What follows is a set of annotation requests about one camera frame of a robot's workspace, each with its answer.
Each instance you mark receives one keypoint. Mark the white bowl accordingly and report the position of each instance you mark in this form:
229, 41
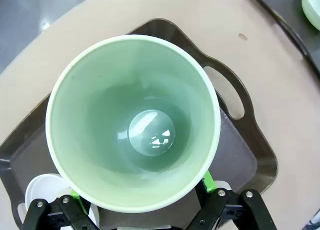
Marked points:
42, 187

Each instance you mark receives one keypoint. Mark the pale green bowl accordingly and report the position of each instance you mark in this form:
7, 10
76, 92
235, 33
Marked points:
312, 8

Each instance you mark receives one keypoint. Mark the tall pale green cup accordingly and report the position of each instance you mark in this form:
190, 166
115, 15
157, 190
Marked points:
100, 90

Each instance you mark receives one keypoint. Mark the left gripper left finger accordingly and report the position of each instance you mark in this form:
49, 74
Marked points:
72, 215

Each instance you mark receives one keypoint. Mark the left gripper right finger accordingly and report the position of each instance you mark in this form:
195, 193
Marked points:
220, 210

